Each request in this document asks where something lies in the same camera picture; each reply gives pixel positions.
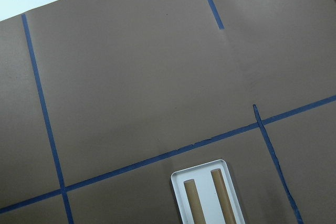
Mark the wooden rack rod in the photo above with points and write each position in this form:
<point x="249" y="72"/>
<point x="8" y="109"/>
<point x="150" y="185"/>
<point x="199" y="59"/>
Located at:
<point x="194" y="202"/>
<point x="223" y="196"/>

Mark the outer wooden rack rod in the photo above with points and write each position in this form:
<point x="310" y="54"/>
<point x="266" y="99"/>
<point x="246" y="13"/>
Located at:
<point x="194" y="202"/>

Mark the white rack base tray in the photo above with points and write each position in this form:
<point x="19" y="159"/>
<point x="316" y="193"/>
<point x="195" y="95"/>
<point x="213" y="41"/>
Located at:
<point x="206" y="191"/>

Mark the inner wooden rack rod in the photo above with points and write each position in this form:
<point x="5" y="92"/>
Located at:
<point x="223" y="196"/>

